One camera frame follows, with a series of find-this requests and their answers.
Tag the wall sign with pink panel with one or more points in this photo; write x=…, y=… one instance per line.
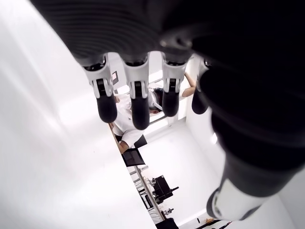
x=115, y=77

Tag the white VR headset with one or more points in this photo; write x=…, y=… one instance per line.
x=156, y=102

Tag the seated person in white shirt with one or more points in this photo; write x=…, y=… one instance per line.
x=124, y=114

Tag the black equipment case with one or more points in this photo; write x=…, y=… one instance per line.
x=166, y=224

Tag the black equipment on workbench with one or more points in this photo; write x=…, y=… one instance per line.
x=162, y=187

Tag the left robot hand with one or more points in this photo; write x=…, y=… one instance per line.
x=238, y=71

